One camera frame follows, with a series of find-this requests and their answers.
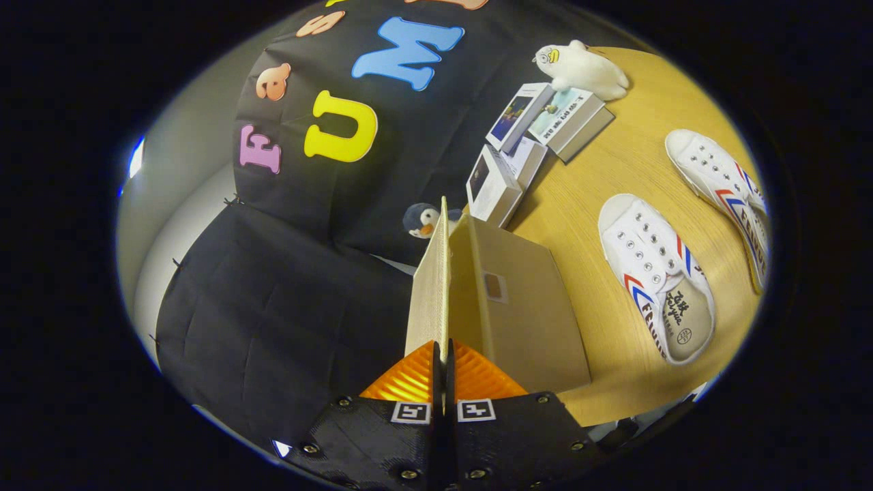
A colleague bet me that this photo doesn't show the black backdrop cloth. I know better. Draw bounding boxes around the black backdrop cloth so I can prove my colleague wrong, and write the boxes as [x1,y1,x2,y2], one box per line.
[153,0,649,444]

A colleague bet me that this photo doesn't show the white book blue photo cover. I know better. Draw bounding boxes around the white book blue photo cover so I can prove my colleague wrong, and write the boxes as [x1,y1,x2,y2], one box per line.
[486,83,554,154]

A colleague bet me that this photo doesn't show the white book dark portrait cover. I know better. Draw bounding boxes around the white book dark portrait cover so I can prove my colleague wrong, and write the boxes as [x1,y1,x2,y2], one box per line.
[466,145,524,229]

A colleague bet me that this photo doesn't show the plain white book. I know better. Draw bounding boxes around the plain white book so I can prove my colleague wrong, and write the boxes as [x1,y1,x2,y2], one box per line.
[501,136,548,192]

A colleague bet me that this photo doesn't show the grey penguin plush toy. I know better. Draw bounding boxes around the grey penguin plush toy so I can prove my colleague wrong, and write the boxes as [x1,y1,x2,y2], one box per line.
[402,203,464,239]

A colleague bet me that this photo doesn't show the white duck plush toy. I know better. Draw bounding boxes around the white duck plush toy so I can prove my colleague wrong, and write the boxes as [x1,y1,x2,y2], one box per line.
[533,40,630,102]

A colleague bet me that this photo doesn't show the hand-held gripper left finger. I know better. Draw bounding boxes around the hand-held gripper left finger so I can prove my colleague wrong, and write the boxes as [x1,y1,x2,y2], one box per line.
[283,340,444,491]

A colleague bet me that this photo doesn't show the grey book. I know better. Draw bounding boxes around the grey book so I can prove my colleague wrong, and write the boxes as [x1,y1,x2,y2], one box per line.
[559,106,616,164]

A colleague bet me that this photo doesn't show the white canvas shoe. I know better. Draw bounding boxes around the white canvas shoe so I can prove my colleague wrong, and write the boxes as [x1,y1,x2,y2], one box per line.
[597,194,716,366]
[665,129,771,295]

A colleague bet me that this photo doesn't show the beige fabric storage box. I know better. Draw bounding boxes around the beige fabric storage box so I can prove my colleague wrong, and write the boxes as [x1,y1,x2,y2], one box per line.
[404,196,593,395]

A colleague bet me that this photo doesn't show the white book pale teal cover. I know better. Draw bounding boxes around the white book pale teal cover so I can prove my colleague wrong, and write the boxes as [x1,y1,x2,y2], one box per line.
[529,87,606,147]

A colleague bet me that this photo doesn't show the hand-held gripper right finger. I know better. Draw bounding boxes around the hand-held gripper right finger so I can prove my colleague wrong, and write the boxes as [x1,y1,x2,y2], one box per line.
[445,340,604,491]

